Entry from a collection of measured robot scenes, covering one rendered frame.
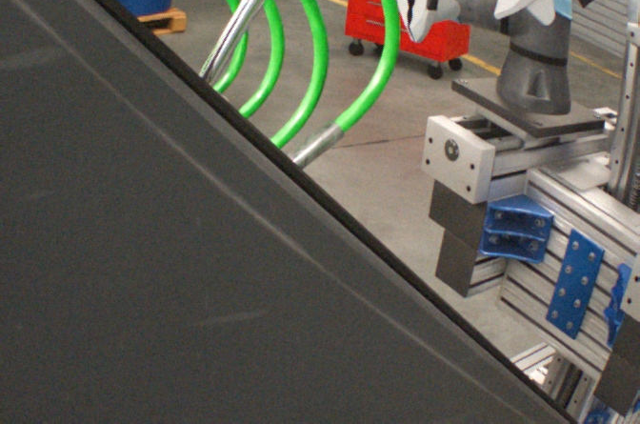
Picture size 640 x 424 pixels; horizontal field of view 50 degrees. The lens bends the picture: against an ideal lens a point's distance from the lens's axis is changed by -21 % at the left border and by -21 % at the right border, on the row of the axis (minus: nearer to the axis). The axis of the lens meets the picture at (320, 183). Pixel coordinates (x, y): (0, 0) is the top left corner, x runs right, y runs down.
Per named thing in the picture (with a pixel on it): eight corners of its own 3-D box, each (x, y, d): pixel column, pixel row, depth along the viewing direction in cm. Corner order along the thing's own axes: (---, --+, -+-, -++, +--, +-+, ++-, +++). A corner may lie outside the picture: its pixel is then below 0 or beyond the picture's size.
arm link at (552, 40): (569, 64, 122) (574, -9, 117) (498, 42, 126) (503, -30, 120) (569, 50, 133) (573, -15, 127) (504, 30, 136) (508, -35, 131)
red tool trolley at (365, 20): (340, 54, 524) (352, -61, 489) (375, 45, 560) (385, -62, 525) (439, 84, 492) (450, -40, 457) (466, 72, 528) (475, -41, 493)
